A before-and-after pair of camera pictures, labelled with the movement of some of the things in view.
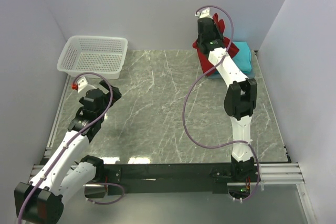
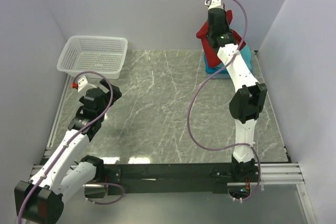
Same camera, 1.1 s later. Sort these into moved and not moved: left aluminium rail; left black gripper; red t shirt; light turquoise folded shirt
Moved: red t shirt
Not moved: left aluminium rail; left black gripper; light turquoise folded shirt
